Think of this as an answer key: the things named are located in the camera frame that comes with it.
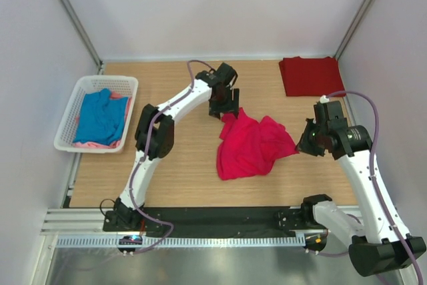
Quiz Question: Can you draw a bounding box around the right aluminium frame post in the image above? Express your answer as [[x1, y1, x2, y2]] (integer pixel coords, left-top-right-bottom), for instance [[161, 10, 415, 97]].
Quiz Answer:
[[334, 0, 375, 61]]

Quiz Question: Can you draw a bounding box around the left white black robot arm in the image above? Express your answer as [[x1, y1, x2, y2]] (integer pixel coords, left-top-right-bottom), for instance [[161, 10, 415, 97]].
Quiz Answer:
[[103, 60, 240, 232]]

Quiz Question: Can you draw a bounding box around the blue t shirt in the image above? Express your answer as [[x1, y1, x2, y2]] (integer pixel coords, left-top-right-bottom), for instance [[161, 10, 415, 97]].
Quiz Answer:
[[72, 88, 133, 146]]

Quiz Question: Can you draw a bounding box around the purple cable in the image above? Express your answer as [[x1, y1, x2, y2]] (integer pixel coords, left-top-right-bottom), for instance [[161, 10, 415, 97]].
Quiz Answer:
[[128, 60, 174, 254], [313, 90, 423, 278]]

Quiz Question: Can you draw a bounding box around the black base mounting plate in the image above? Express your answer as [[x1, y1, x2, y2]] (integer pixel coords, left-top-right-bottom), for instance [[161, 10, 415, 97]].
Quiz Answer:
[[103, 206, 326, 238]]

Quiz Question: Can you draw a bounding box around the magenta pink t shirt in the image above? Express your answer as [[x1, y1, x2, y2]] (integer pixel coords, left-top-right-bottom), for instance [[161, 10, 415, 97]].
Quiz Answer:
[[216, 108, 298, 181]]

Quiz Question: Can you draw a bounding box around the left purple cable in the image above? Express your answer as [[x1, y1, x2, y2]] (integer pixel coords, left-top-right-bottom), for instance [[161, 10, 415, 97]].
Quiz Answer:
[[128, 60, 174, 254]]

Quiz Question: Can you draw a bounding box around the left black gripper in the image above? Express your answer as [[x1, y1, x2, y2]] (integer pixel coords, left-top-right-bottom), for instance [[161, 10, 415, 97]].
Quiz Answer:
[[210, 87, 240, 121]]

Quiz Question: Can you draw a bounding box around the aluminium frame post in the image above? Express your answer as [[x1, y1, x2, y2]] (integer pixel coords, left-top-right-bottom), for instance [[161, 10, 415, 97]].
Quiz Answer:
[[59, 0, 103, 73], [334, 0, 375, 61]]

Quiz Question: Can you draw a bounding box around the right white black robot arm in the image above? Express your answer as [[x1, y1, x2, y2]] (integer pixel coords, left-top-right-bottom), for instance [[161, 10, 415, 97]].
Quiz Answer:
[[297, 97, 426, 277]]

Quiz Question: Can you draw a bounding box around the aluminium front rail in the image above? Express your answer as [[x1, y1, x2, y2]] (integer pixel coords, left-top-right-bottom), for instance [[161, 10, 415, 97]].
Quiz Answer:
[[40, 206, 116, 234]]

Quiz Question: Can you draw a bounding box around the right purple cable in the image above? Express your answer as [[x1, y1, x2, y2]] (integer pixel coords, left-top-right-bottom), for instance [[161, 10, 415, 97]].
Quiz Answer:
[[313, 90, 423, 278]]

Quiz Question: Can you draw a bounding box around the left aluminium frame post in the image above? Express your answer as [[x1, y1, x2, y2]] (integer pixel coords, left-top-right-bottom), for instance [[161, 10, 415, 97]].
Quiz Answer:
[[59, 0, 103, 73]]

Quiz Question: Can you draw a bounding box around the folded dark red t shirt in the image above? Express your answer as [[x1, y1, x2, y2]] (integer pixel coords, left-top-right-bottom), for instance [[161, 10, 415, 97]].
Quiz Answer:
[[279, 57, 344, 97]]

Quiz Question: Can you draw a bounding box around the white perforated plastic basket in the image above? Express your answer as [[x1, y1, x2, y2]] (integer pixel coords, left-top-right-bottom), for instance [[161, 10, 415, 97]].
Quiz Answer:
[[53, 75, 139, 154]]

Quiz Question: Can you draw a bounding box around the white slotted cable duct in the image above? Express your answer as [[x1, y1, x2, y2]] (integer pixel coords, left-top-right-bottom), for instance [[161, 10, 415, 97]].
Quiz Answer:
[[56, 234, 306, 249]]

